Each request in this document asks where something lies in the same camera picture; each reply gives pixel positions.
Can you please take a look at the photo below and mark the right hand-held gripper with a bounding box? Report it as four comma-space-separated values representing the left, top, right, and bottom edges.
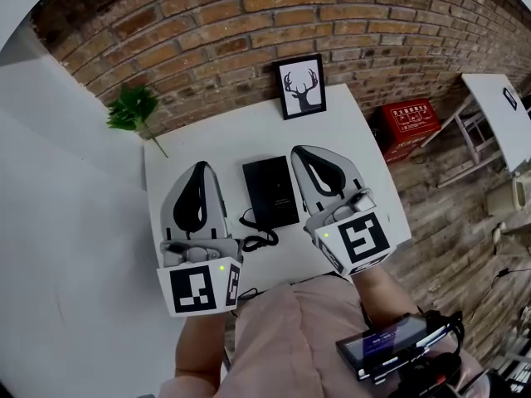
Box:
291, 144, 393, 277

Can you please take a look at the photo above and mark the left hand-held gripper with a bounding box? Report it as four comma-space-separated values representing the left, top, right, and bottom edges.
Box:
156, 161, 244, 318

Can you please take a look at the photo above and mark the person's left forearm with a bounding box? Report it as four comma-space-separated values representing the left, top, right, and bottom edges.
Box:
173, 309, 236, 383

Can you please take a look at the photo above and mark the person's right forearm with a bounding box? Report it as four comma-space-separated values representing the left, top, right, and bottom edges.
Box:
350, 263, 420, 331

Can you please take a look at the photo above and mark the red plastic box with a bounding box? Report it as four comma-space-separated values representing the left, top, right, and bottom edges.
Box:
379, 99, 442, 165

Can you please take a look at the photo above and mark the black framed deer picture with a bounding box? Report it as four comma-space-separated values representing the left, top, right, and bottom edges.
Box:
272, 53, 328, 121

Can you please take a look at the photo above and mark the green plant sprig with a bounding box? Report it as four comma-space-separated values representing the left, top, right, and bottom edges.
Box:
106, 83, 169, 159

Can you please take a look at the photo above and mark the cream plastic container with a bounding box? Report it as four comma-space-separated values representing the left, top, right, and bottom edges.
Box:
487, 172, 529, 218

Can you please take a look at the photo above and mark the white side table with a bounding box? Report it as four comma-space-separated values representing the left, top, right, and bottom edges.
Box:
421, 72, 531, 190

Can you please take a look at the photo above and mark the black chest camera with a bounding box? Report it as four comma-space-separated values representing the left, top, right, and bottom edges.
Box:
334, 311, 465, 386

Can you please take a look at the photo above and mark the black floor cable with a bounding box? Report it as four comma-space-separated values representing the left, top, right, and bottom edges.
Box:
466, 265, 531, 325

